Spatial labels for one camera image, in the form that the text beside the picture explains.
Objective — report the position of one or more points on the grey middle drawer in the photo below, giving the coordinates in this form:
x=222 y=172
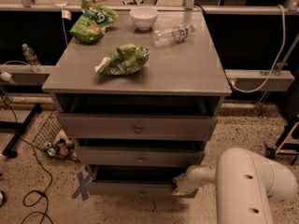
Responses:
x=139 y=156

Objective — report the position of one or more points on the wire mesh trash basket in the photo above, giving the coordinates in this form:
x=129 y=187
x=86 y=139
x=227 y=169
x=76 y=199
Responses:
x=53 y=141

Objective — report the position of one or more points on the grey drawer cabinet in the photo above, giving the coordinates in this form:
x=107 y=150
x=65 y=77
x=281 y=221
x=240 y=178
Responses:
x=184 y=79

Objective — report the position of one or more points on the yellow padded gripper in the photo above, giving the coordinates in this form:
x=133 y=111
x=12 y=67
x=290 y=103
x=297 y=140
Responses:
x=189 y=181

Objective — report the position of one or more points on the green chip bag rear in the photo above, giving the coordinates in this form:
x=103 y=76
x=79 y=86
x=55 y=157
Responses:
x=92 y=24

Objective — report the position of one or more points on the grey top drawer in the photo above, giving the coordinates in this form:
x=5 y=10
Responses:
x=142 y=127

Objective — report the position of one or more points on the clear plastic bottle lying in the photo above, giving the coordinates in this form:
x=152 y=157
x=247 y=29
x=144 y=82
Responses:
x=172 y=34

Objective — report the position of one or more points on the blue tape cross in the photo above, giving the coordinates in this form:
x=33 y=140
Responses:
x=81 y=189

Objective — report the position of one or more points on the black wheeled cart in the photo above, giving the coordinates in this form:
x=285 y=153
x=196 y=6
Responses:
x=283 y=145

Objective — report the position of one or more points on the green chip bag front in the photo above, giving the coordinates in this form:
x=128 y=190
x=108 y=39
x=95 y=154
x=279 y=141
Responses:
x=124 y=60

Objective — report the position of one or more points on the white bowl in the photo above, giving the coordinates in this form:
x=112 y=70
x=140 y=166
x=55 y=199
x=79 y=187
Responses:
x=143 y=17

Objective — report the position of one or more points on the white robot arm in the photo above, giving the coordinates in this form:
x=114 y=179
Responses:
x=245 y=183

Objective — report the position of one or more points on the black table leg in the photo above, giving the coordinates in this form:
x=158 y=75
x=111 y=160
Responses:
x=18 y=128

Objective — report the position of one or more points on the grey bottom drawer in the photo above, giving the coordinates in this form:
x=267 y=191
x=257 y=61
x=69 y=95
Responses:
x=152 y=182

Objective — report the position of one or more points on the standing water bottle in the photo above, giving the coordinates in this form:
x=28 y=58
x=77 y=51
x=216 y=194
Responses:
x=30 y=56

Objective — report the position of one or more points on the grey drawer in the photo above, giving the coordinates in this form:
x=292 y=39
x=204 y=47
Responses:
x=152 y=182
x=139 y=156
x=142 y=127

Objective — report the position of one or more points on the green chip bag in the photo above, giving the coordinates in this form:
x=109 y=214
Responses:
x=92 y=24
x=124 y=60

